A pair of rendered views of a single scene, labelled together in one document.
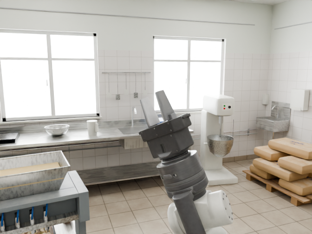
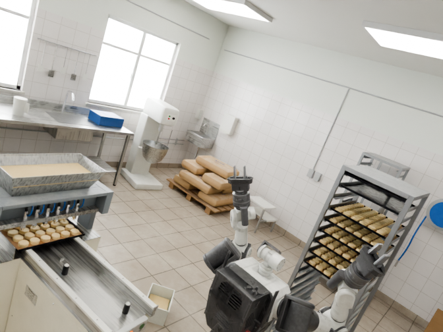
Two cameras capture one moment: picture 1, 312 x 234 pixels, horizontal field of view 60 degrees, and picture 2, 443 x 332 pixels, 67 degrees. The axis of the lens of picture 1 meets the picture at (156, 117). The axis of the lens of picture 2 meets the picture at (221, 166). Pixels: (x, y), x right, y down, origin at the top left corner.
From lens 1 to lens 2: 125 cm
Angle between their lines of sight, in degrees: 34
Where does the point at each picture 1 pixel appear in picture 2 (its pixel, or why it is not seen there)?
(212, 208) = (251, 213)
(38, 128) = not seen: outside the picture
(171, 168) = (242, 197)
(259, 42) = (207, 57)
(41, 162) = (64, 161)
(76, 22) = not seen: outside the picture
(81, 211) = (105, 206)
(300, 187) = (215, 199)
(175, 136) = (247, 186)
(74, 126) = not seen: outside the picture
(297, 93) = (228, 118)
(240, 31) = (195, 41)
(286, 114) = (213, 134)
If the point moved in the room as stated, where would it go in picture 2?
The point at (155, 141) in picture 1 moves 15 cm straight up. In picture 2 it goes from (236, 185) to (247, 157)
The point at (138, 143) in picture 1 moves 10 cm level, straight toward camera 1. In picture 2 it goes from (72, 135) to (73, 137)
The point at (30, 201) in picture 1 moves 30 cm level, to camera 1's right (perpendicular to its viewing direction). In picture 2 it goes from (76, 195) to (126, 200)
